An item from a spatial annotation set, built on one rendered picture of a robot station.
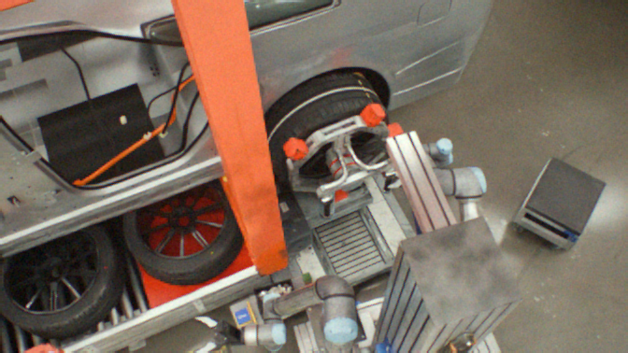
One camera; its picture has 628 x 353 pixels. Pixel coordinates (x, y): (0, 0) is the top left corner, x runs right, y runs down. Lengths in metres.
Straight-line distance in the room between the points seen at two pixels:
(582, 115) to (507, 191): 0.84
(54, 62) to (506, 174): 2.85
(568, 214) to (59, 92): 2.94
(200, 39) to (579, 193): 2.77
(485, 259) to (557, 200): 2.16
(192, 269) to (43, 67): 1.37
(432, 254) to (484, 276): 0.15
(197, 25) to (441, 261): 0.87
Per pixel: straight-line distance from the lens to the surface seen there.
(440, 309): 1.62
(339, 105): 2.91
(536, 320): 3.89
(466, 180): 2.68
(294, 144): 2.85
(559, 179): 3.89
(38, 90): 3.63
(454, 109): 4.40
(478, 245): 1.70
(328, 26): 2.64
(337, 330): 2.17
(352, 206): 3.76
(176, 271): 3.34
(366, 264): 3.73
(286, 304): 2.43
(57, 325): 3.45
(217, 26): 1.60
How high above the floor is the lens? 3.57
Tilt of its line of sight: 62 degrees down
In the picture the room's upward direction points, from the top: 3 degrees counter-clockwise
